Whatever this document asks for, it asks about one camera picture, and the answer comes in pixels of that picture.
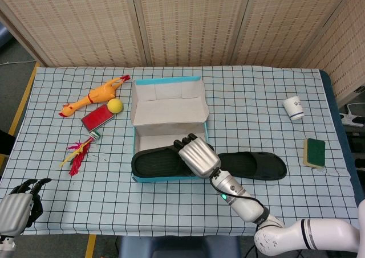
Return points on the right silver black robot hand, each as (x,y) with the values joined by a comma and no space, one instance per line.
(199,158)

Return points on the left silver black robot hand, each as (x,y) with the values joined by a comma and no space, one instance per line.
(14,212)

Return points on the black rubber slipper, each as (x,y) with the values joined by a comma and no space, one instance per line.
(265,167)
(154,164)

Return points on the blue white cardboard shoe box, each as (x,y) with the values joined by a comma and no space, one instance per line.
(168,112)

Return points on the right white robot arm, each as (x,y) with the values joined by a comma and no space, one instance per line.
(248,206)

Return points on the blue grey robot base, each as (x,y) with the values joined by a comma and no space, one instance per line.
(171,249)

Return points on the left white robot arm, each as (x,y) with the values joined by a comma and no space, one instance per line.
(7,245)

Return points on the black object at table side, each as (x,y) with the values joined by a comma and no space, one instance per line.
(6,142)

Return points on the blue checked tablecloth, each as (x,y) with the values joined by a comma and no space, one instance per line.
(256,112)

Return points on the red yellow feather shuttlecock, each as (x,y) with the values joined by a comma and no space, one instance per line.
(77,160)

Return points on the yellow foam ball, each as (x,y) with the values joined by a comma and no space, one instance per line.
(115,106)

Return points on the white paper cup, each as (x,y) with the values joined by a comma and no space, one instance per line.
(295,108)

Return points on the red flat box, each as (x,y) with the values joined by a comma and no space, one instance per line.
(97,117)

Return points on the green yellow sponge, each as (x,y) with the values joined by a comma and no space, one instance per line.
(315,151)

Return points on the yellow rubber chicken toy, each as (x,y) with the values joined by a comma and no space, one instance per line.
(99,94)

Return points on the bamboo folding screen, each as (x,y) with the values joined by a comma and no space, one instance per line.
(185,27)

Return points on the white floor device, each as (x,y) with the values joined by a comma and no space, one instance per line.
(349,118)

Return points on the black floor equipment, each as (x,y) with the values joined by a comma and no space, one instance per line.
(357,141)

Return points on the blue grey background object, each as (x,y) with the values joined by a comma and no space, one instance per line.
(3,36)

